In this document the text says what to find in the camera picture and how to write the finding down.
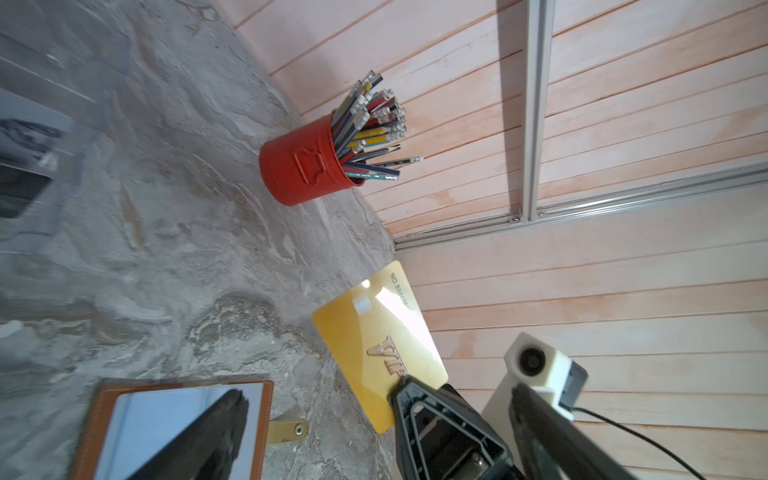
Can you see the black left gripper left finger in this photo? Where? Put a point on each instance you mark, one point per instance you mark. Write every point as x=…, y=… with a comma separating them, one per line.
x=207, y=448

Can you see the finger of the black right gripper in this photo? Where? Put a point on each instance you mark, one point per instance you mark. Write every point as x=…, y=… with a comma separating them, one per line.
x=440, y=436

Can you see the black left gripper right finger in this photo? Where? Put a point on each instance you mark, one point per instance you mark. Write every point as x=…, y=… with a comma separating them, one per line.
x=551, y=447

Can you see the gold tan credit card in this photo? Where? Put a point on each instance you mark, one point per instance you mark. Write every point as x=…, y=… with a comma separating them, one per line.
x=378, y=336

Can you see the clear acrylic card display stand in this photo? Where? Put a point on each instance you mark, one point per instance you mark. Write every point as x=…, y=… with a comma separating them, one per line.
x=60, y=65

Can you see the red metal pencil bucket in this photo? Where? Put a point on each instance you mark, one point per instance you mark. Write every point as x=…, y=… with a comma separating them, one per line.
x=302, y=165

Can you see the bundle of coloured pencils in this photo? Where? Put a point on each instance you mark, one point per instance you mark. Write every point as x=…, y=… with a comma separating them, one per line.
x=367, y=127

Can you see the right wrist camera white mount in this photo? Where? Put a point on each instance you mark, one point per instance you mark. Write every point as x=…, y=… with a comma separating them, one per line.
x=551, y=374

